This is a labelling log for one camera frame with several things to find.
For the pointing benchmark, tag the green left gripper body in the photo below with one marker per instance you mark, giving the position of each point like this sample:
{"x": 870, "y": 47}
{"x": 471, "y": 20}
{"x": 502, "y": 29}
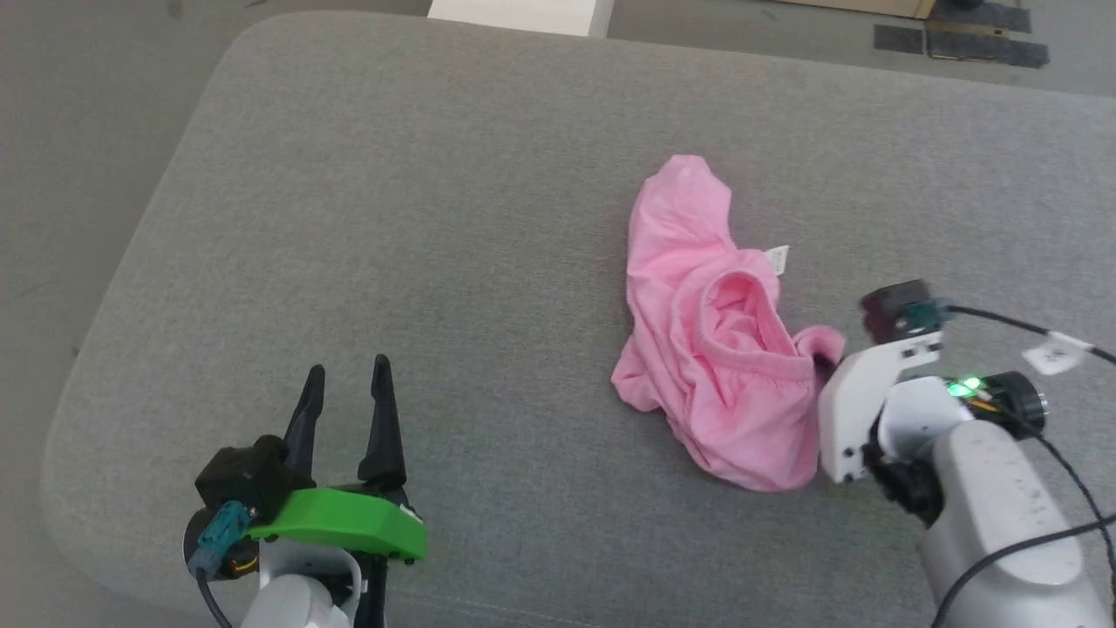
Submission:
{"x": 349, "y": 519}

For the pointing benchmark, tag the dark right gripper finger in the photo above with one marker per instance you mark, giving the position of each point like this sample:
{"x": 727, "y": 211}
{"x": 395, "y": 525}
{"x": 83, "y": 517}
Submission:
{"x": 825, "y": 363}

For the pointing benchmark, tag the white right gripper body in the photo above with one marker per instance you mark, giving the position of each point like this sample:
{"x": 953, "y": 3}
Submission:
{"x": 850, "y": 410}

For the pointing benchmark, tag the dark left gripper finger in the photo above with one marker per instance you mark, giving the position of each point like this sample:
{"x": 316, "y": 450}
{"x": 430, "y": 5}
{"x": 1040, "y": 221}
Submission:
{"x": 307, "y": 419}
{"x": 382, "y": 427}

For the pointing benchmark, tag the pink garment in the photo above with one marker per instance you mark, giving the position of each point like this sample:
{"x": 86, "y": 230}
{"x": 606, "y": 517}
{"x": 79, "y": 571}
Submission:
{"x": 706, "y": 349}

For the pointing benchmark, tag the grey fabric sofa cushion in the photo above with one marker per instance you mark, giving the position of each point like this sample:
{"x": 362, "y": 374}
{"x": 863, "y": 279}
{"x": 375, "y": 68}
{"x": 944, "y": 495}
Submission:
{"x": 436, "y": 262}

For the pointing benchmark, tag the small black floor mat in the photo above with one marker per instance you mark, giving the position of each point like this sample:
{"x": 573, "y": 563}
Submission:
{"x": 899, "y": 39}

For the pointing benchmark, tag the long black floor mat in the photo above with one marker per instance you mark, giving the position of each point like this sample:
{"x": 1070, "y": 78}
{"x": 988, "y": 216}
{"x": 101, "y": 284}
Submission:
{"x": 990, "y": 49}

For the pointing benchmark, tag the white box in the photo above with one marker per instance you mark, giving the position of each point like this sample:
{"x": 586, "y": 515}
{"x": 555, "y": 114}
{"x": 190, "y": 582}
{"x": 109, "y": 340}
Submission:
{"x": 523, "y": 13}

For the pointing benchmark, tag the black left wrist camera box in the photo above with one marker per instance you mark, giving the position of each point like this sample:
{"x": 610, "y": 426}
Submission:
{"x": 248, "y": 475}

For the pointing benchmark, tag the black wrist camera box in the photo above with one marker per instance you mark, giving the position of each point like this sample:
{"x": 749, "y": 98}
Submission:
{"x": 248, "y": 475}
{"x": 891, "y": 312}

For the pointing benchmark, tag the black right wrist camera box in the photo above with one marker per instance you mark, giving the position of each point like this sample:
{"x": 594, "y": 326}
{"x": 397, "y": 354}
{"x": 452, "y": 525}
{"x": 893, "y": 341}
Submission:
{"x": 891, "y": 312}

